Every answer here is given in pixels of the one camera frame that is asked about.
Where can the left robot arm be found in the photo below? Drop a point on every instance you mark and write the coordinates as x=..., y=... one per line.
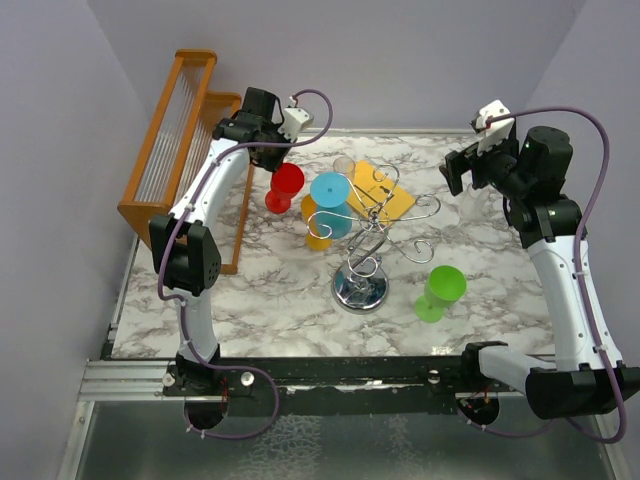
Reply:
x=185, y=255

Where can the yellow plastic wine glass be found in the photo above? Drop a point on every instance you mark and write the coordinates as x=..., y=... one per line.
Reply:
x=313, y=239

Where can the chrome wine glass rack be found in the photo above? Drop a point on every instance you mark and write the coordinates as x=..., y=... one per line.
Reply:
x=360, y=285

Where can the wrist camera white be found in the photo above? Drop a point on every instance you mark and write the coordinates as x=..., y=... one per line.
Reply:
x=295, y=121
x=490, y=131

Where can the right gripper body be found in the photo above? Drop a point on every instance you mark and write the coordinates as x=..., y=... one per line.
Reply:
x=497, y=166

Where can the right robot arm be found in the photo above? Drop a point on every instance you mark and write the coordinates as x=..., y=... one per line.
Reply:
x=587, y=375

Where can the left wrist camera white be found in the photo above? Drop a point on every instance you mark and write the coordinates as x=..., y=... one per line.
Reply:
x=295, y=121

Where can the red plastic wine glass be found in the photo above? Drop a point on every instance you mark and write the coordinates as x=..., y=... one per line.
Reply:
x=286, y=183

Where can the green plastic wine glass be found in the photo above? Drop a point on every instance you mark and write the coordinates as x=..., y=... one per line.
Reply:
x=445, y=286

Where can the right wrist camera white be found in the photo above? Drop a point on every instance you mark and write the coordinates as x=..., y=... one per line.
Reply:
x=490, y=131

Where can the blue plastic wine glass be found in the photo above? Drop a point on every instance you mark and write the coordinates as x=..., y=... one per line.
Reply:
x=332, y=217

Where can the clear wine glass right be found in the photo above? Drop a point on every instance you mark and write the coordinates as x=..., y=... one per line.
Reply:
x=473, y=203

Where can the wooden dish rack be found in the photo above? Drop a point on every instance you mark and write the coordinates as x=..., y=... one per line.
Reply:
x=177, y=140

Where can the black mounting rail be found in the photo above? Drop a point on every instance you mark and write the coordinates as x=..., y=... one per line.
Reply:
x=326, y=386

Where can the clear wine glass by book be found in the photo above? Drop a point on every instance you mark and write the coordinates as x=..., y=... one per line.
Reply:
x=345, y=166

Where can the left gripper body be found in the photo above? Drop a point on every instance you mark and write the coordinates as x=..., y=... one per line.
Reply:
x=272, y=157

